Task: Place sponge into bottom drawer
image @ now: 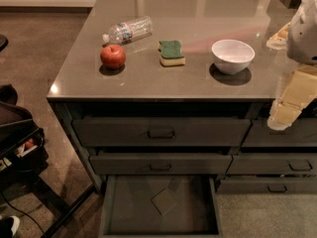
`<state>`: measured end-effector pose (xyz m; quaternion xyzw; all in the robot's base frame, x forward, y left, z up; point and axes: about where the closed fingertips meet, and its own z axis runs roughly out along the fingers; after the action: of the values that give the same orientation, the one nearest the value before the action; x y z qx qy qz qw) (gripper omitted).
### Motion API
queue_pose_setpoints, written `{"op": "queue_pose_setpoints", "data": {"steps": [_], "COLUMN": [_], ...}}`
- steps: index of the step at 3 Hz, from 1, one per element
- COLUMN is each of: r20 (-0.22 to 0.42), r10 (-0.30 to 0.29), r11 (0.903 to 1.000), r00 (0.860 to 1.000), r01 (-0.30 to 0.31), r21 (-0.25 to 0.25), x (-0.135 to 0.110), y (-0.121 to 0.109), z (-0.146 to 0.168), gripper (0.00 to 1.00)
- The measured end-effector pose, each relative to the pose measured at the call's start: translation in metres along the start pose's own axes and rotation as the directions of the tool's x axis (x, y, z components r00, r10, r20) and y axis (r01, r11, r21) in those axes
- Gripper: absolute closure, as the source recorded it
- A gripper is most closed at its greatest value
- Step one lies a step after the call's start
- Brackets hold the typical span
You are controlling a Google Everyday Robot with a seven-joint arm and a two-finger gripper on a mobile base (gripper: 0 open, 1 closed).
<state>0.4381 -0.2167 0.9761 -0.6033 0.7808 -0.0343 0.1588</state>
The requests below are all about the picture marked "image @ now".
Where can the white bowl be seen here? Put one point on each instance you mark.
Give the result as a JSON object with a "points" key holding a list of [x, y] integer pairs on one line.
{"points": [[232, 56]]}

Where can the red apple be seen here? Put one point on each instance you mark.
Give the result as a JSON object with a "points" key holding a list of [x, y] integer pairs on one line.
{"points": [[113, 56]]}

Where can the middle right drawer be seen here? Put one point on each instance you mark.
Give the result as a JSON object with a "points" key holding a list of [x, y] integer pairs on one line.
{"points": [[273, 164]]}

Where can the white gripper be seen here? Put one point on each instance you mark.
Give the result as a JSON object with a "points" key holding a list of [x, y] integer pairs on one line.
{"points": [[303, 37]]}

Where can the bottom right drawer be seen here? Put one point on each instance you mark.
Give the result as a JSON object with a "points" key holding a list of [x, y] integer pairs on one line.
{"points": [[268, 185]]}

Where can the middle left drawer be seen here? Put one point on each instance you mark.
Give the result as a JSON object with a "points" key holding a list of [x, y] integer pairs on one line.
{"points": [[160, 164]]}

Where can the open bottom left drawer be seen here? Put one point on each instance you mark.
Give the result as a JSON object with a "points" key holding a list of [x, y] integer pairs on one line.
{"points": [[160, 207]]}

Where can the clear plastic water bottle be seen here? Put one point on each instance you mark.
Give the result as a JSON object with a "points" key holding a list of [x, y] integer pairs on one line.
{"points": [[130, 31]]}

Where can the top left drawer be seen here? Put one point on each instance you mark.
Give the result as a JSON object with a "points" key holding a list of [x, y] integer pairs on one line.
{"points": [[153, 131]]}

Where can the top right drawer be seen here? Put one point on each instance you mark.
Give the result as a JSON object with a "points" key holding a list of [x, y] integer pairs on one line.
{"points": [[302, 133]]}

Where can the black and white shoe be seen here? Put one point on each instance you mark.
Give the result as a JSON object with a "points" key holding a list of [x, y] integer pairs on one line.
{"points": [[9, 226]]}

